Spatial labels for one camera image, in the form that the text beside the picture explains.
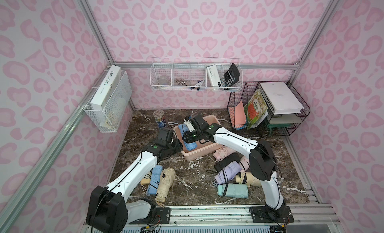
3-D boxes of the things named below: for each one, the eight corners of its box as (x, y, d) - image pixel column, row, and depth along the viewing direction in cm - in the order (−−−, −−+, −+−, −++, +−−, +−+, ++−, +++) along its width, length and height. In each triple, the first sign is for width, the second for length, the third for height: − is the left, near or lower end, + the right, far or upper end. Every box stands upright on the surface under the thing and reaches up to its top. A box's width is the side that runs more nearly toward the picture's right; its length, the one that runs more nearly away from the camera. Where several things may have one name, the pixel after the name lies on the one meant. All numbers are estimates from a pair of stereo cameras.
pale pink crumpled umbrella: (218, 163, 92) (219, 159, 88) (212, 156, 96) (213, 151, 91) (232, 155, 96) (234, 150, 92) (227, 147, 100) (228, 143, 95)
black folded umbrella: (218, 174, 88) (219, 170, 84) (213, 167, 91) (214, 163, 87) (241, 160, 94) (243, 156, 89) (236, 154, 96) (238, 150, 92)
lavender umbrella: (220, 187, 83) (221, 184, 79) (214, 179, 86) (215, 175, 82) (241, 170, 89) (243, 167, 85) (234, 163, 92) (236, 159, 88)
